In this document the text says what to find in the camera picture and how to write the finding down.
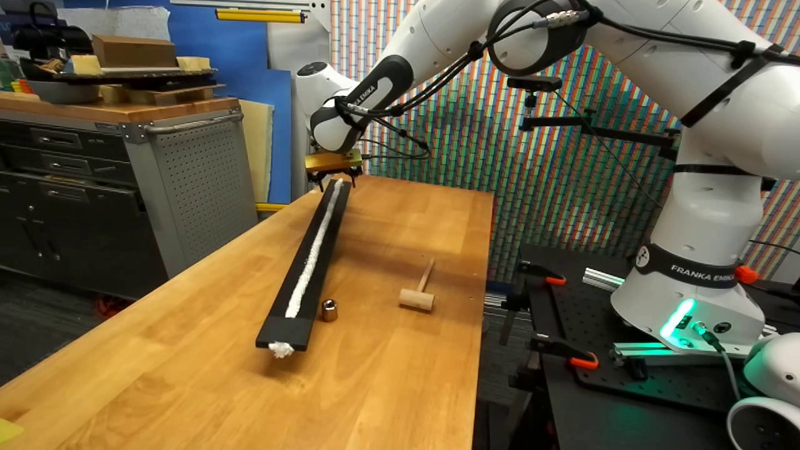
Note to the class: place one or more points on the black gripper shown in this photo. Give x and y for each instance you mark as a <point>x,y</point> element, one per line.
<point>333,171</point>

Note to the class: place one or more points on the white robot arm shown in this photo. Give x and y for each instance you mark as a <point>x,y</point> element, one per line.
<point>725,207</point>

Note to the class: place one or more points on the yellow strip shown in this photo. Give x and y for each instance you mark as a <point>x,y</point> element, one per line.
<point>269,207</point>

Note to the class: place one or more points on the beige board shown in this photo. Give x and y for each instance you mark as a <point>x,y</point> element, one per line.
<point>257,150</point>

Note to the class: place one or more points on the small metal cylinder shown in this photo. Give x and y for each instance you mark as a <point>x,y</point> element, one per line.
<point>332,310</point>

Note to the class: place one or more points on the grey perforated metal cabinet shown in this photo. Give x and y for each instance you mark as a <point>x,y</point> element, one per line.
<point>190,191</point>

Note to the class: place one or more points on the small wooden mallet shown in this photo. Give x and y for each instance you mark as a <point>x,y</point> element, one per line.
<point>417,301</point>

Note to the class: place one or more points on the blue board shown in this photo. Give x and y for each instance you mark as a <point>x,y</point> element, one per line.
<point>227,58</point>

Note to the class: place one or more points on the pale yellow foam block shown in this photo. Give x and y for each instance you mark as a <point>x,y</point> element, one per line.
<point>193,66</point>
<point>85,66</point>

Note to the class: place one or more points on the yellow bar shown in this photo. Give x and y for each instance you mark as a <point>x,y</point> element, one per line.
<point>258,15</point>

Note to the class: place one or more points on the stacked wooden planks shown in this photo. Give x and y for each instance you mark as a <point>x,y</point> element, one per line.
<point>167,92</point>

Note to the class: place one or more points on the brown wooden box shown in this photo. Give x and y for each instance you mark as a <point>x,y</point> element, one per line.
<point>133,52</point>

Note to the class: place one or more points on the black flat tray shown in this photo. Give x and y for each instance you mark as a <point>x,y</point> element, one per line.
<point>77,86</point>

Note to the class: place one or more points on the short aluminium profile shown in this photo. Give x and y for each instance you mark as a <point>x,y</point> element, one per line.
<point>600,278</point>

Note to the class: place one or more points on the black bundled gear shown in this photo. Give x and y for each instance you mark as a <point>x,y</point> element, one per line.
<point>42,33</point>

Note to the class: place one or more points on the green lit aluminium profile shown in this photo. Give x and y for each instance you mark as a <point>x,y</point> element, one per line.
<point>654,351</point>

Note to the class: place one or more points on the red knob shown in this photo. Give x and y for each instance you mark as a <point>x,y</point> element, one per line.
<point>748,272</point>

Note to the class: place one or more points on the white dome device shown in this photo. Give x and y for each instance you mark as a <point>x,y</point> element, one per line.
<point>777,365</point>

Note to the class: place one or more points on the long black rail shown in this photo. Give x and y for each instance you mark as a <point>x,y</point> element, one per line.
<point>284,328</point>

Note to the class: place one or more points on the black stereo camera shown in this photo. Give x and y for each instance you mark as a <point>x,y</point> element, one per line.
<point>535,83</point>

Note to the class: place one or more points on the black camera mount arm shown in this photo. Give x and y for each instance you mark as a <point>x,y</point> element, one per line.
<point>600,128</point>

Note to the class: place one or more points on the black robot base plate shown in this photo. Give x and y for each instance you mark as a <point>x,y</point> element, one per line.
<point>650,400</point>

